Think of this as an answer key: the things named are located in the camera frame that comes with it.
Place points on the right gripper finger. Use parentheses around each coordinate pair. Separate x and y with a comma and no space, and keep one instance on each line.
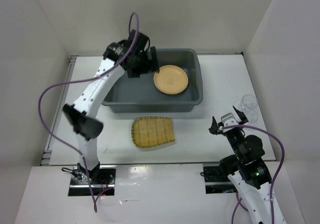
(215,128)
(243,118)

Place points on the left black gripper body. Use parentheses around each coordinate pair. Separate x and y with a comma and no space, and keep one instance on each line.
(141,64)

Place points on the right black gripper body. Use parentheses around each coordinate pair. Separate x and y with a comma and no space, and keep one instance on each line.
(234,137)

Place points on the clear plastic cup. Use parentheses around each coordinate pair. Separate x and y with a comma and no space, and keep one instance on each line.
(248,101)
(251,115)

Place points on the tan round plate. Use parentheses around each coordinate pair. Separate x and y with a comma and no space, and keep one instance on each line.
(171,80)

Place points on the woven bamboo tray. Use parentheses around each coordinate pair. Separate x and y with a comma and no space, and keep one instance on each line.
(152,131)

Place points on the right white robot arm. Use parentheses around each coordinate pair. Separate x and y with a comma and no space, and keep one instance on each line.
(246,169)

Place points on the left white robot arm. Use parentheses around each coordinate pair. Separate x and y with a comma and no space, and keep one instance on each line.
(82,113)

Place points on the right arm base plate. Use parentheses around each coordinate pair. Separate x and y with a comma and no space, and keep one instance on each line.
(215,181)

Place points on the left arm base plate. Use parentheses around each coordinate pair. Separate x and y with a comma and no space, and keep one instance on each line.
(102,183)

